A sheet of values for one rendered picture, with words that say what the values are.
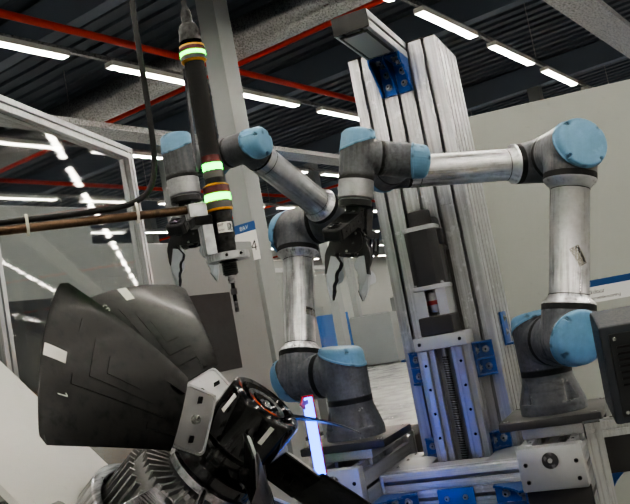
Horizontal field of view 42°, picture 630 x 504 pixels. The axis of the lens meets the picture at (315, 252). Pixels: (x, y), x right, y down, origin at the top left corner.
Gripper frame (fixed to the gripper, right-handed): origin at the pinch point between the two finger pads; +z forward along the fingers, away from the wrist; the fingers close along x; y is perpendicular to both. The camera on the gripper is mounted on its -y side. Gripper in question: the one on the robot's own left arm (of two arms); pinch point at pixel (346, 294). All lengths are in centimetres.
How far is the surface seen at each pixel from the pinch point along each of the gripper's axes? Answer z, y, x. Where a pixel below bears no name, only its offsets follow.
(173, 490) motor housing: 31, -58, -5
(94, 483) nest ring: 31, -60, 8
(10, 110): -45, -12, 94
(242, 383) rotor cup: 16, -49, -9
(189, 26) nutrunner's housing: -41, -47, 6
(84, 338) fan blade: 10, -74, -2
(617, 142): -64, 151, -26
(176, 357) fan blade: 13.0, -47.4, 4.6
